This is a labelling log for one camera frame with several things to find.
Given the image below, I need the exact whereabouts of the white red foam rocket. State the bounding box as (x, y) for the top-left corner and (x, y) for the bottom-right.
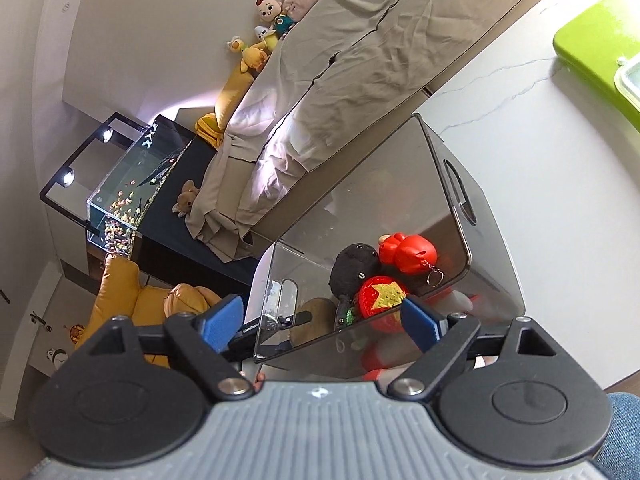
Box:
(360, 290), (474, 384)

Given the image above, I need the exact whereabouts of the smoky transparent storage bin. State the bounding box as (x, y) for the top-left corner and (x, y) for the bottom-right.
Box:
(254, 116), (525, 379)

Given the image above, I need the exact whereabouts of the red ball yellow star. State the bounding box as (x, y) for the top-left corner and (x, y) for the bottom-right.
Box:
(356, 275), (409, 318)

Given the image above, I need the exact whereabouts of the red boxing glove keychain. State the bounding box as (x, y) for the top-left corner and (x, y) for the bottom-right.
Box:
(378, 232), (445, 287)

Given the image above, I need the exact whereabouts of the black plush toy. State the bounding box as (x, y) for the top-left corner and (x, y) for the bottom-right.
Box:
(329, 243), (381, 328)

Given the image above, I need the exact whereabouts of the mustard leather armchair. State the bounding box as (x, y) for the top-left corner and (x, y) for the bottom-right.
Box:
(75, 256), (221, 350)

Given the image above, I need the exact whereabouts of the black tv cabinet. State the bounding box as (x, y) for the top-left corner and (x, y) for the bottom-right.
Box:
(132, 138), (257, 296)

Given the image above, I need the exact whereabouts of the brown teddy bear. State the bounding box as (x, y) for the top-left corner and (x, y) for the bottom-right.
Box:
(171, 180), (200, 218)

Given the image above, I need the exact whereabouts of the glass fish tank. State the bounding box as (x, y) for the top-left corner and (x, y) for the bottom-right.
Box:
(87, 117), (193, 258)

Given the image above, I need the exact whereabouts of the blue jeans knee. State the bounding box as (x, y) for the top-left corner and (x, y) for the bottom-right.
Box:
(593, 392), (640, 480)

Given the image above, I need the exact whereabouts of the yellow pillow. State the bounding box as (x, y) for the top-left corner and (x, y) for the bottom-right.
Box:
(194, 56), (269, 150)

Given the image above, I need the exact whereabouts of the yellow duck plush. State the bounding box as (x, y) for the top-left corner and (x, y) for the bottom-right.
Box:
(227, 25), (279, 76)

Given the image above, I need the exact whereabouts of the beige sofa cover sheet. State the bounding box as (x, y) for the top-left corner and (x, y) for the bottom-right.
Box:
(186, 0), (566, 264)

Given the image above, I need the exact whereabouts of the cartoon baby doll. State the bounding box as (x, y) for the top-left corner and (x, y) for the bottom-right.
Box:
(255, 0), (282, 25)

